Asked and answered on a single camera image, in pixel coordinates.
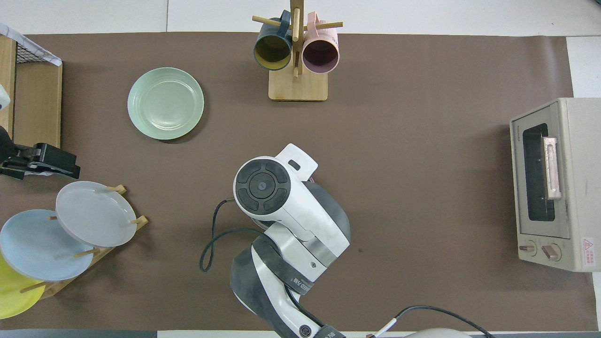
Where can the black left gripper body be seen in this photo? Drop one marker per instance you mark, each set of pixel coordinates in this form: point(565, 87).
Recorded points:
point(5, 143)

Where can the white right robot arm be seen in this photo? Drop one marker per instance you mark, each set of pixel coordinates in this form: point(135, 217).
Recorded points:
point(291, 220)

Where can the grey plate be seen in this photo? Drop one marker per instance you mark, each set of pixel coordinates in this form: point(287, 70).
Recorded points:
point(94, 216)

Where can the light blue plate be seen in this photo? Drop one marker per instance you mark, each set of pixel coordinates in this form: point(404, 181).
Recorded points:
point(37, 244)

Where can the wooden plate rack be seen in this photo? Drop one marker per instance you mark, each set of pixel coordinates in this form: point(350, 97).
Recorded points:
point(94, 257)

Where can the yellow plate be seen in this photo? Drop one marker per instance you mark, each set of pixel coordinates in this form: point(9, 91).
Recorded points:
point(14, 295)

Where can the green plate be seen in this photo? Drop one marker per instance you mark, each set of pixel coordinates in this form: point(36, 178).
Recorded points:
point(165, 103)

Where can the white checked cloth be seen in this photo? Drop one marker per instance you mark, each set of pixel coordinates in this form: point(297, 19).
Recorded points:
point(28, 174)
point(33, 49)

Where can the wooden two-tier shelf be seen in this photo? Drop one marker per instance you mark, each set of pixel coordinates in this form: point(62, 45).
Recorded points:
point(37, 103)

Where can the dark teal mug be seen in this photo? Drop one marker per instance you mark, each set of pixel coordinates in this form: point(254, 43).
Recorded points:
point(272, 50)

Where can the wooden mug rack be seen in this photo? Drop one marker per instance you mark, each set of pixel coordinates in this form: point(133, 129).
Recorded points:
point(298, 87)

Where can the pink ribbed mug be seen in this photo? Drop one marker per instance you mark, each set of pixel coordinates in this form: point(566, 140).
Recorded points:
point(320, 55)

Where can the brown table mat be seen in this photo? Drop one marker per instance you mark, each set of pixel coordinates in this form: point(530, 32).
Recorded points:
point(422, 141)

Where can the cream toaster oven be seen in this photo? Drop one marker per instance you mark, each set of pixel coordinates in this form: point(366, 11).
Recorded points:
point(577, 188)

